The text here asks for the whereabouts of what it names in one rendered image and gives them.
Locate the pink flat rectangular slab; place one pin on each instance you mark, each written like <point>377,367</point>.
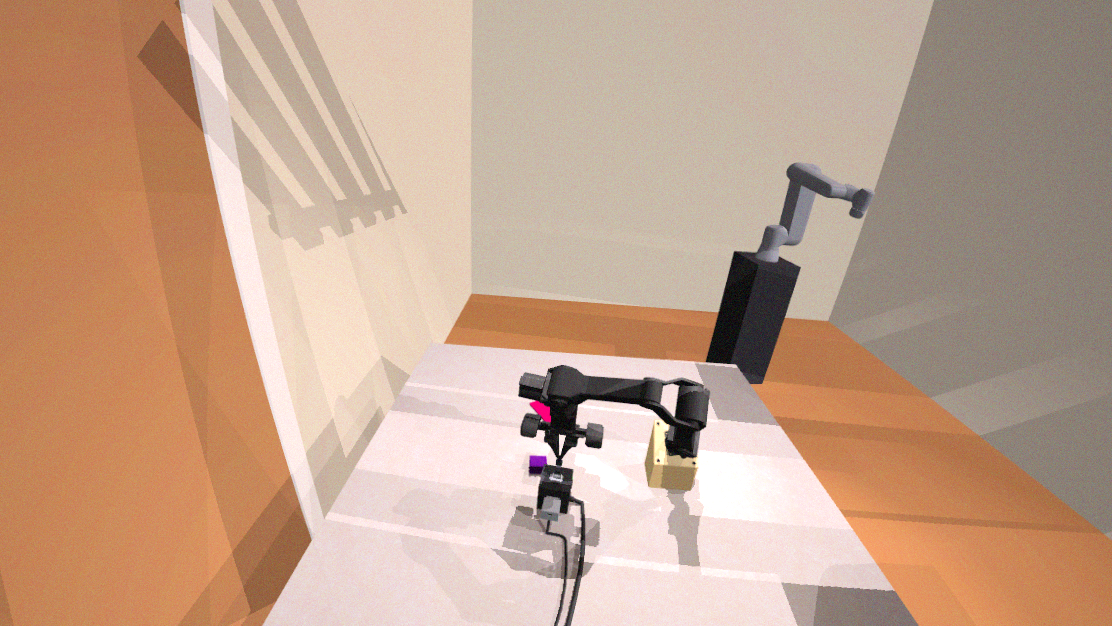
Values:
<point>540,409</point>

